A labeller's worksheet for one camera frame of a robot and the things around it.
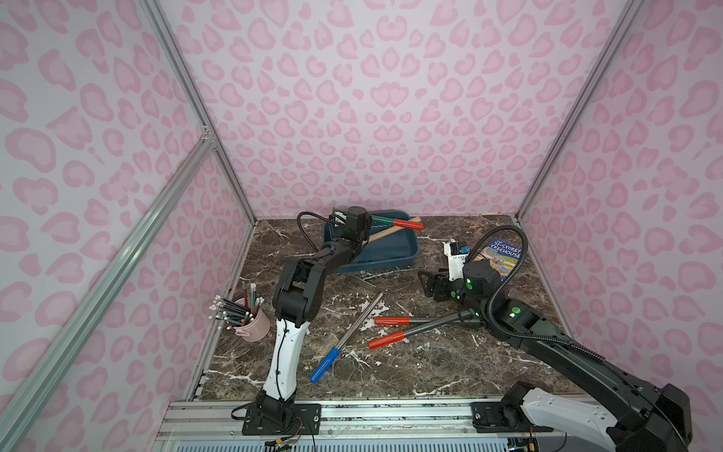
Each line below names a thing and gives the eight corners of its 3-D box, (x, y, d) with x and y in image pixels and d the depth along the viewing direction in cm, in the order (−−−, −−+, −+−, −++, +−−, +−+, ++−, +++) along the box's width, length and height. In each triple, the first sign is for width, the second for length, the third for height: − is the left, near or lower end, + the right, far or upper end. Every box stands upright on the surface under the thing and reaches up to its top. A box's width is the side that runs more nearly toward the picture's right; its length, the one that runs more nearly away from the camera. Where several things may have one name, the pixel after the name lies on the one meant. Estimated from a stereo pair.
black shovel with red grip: (374, 324, 92) (374, 321, 90) (374, 320, 93) (374, 316, 91) (449, 324, 91) (451, 320, 89) (449, 320, 92) (450, 316, 90)
